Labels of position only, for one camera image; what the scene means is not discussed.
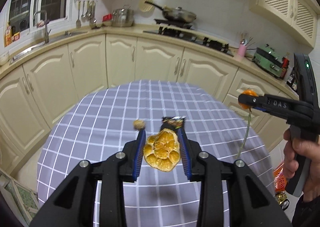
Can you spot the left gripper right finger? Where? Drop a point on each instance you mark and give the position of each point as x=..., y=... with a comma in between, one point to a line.
x=250, y=202

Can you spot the steel sink faucet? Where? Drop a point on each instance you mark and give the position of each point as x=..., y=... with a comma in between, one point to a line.
x=45, y=24

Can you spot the right hand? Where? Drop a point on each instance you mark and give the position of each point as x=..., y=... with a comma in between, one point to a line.
x=309, y=150

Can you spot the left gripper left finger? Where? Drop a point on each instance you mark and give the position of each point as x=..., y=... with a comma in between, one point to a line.
x=72, y=202

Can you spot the green electric cooker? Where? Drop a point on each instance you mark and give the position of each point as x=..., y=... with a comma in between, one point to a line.
x=266, y=58

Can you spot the black tracker camera module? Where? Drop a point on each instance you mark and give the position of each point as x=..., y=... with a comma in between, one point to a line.
x=305, y=80

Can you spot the pink utensil holder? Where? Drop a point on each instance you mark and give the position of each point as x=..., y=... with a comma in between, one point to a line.
x=242, y=49

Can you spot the black gas stove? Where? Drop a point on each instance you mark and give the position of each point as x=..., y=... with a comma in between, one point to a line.
x=185, y=32

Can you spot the hanging utensil rack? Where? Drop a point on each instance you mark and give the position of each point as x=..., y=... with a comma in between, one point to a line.
x=86, y=13

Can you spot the dried orange peel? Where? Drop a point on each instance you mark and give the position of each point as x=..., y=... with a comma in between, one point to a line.
x=162, y=151

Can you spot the dark oil bottle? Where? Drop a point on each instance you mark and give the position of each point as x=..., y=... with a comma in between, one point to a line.
x=291, y=81

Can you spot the cream upper cabinet right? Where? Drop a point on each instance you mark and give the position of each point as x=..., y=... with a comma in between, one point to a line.
x=295, y=17

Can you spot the walnut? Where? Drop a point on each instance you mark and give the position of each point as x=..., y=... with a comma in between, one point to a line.
x=139, y=124

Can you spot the steel wok with handle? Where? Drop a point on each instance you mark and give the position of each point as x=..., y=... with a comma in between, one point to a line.
x=175, y=14

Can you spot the orange paper gift bag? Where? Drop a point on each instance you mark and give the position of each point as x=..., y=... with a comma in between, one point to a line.
x=280, y=181

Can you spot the cream kitchen base cabinets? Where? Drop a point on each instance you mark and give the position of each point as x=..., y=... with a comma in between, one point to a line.
x=45, y=82

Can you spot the red label sauce bottle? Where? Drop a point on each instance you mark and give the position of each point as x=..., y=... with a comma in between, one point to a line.
x=284, y=67

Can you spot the purple checked tablecloth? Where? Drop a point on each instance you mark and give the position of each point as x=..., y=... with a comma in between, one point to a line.
x=102, y=123

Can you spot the dark snack wrapper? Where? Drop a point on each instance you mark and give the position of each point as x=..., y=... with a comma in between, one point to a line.
x=173, y=123

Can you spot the foil snack bags pile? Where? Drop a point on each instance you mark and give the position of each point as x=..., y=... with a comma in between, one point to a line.
x=282, y=200

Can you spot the steel stock pot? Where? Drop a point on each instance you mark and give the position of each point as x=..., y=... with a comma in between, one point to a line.
x=123, y=17

